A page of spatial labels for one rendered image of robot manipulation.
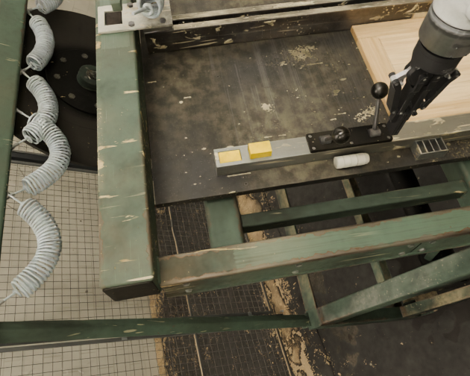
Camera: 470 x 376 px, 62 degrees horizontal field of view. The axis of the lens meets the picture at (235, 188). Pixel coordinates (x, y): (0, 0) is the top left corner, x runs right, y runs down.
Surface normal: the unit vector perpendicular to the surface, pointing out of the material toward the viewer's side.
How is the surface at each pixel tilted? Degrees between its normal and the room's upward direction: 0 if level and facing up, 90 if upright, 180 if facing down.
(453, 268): 0
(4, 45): 90
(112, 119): 59
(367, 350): 0
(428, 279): 0
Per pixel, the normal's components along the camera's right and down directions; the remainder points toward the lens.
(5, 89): 0.50, -0.48
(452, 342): -0.84, -0.11
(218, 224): 0.00, -0.47
